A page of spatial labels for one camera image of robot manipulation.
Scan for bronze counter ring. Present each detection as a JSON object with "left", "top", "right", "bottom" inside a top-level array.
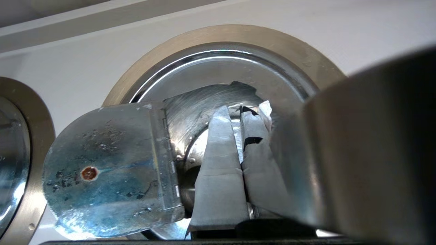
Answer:
[
  {"left": 102, "top": 24, "right": 348, "bottom": 109},
  {"left": 0, "top": 77, "right": 56, "bottom": 245}
]

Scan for steel soup pot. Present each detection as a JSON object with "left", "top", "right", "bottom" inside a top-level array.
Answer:
[{"left": 163, "top": 82, "right": 273, "bottom": 218}]

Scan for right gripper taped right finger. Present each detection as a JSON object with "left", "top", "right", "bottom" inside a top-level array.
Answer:
[{"left": 239, "top": 100, "right": 293, "bottom": 222}]

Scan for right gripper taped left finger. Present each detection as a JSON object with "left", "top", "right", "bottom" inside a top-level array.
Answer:
[{"left": 187, "top": 105, "right": 251, "bottom": 239}]

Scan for steel hinged pot lid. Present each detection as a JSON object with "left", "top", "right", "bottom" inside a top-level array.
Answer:
[
  {"left": 43, "top": 43, "right": 319, "bottom": 239},
  {"left": 0, "top": 97, "right": 31, "bottom": 239}
]

